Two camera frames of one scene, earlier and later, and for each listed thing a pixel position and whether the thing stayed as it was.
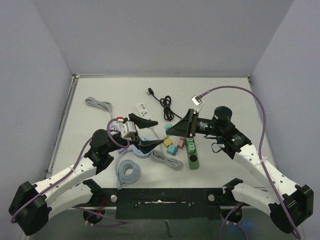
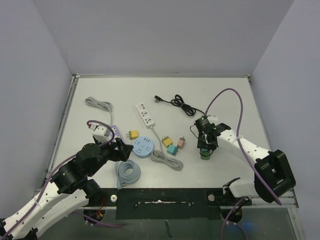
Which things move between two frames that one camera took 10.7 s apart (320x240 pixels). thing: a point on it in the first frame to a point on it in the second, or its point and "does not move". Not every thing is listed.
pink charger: x=181 y=142 does not move
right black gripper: x=192 y=125 to x=207 y=139
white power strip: x=143 y=111 does not move
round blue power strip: x=139 y=154 does not move
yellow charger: x=167 y=141 does not move
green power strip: x=193 y=161 to x=205 y=152
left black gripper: x=144 y=145 to x=122 y=154
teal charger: x=172 y=149 does not move
